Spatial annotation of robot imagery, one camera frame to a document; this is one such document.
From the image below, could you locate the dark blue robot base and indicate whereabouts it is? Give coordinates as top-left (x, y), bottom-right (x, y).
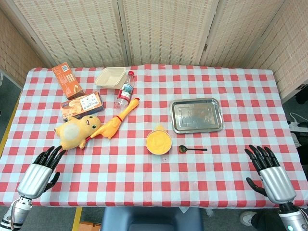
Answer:
top-left (101, 206), bottom-right (207, 231)

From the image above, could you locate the orange box on floor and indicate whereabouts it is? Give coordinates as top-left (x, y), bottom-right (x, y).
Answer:
top-left (79, 221), bottom-right (102, 231)

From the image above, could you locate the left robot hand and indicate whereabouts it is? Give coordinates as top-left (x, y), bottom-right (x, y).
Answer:
top-left (16, 145), bottom-right (67, 200)

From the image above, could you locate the yellow rubber chicken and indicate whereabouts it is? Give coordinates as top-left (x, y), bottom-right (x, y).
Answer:
top-left (87, 97), bottom-right (141, 142)

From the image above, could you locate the woven folding screen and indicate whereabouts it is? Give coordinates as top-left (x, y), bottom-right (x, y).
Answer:
top-left (0, 0), bottom-right (308, 99)

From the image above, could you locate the red white checkered tablecloth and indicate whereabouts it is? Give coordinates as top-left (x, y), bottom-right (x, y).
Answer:
top-left (0, 64), bottom-right (308, 208)

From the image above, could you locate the silver metal tray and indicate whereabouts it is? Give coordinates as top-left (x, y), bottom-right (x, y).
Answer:
top-left (169, 97), bottom-right (223, 134)

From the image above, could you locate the clear plastic water bottle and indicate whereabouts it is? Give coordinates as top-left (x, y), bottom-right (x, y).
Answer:
top-left (114, 70), bottom-right (135, 109)

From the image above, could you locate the white bowl of orange soup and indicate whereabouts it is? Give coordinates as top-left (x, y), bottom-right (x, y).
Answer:
top-left (146, 129), bottom-right (173, 154)

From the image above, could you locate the dark metal spoon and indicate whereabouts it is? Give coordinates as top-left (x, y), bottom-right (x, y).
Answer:
top-left (178, 145), bottom-right (208, 154)

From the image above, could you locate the yellow plush toy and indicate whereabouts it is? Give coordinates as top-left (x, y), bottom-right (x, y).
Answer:
top-left (54, 115), bottom-right (102, 150)

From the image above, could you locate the orange snack box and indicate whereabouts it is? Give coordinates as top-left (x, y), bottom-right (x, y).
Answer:
top-left (51, 62), bottom-right (85, 101)

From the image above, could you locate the beige takeaway container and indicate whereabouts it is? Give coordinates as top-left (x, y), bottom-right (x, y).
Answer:
top-left (94, 67), bottom-right (127, 90)

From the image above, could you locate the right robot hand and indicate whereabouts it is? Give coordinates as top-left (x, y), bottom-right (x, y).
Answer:
top-left (244, 144), bottom-right (297, 205)

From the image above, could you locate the white power strip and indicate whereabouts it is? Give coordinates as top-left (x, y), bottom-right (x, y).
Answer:
top-left (288, 121), bottom-right (308, 133)

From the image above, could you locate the white shoe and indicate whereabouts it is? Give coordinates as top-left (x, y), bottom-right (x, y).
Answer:
top-left (239, 210), bottom-right (258, 227)

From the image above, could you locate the orange and blue biscuit box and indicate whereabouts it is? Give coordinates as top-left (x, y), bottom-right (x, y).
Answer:
top-left (60, 91), bottom-right (105, 121)

